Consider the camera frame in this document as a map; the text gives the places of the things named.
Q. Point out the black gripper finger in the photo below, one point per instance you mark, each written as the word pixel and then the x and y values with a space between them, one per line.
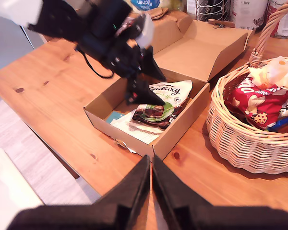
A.
pixel 152 67
pixel 172 191
pixel 141 94
pixel 132 191

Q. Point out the white green Galaxy egg bag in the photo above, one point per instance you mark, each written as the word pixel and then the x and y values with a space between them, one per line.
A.
pixel 172 91

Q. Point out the brown cardboard box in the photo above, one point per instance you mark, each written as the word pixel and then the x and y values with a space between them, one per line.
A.
pixel 201 55

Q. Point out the teal card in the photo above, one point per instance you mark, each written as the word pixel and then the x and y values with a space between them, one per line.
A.
pixel 112 117

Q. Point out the white paper leaflet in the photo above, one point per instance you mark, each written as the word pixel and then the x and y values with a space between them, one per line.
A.
pixel 134 131

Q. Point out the brown cork coaster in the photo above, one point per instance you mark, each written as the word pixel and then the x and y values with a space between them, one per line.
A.
pixel 158 12
pixel 156 18

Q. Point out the kitchen towel roll pack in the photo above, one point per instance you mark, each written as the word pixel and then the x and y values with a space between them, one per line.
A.
pixel 144 3

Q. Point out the white printed carton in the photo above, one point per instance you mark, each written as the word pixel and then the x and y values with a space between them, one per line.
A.
pixel 191 6

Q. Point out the red cookie print egg bag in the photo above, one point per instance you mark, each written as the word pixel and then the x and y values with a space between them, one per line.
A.
pixel 254 103

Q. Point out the white label food can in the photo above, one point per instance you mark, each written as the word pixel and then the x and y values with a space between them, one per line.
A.
pixel 249 14

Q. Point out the white furniture piece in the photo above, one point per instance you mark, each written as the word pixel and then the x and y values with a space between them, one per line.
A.
pixel 7 196

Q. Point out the pale yellow egg bag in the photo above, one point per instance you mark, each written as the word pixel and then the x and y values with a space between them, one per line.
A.
pixel 278 72

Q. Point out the grey cabinet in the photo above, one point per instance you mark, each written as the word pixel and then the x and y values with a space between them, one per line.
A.
pixel 9 43

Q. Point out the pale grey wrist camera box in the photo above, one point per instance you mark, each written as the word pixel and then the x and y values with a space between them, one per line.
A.
pixel 146 31

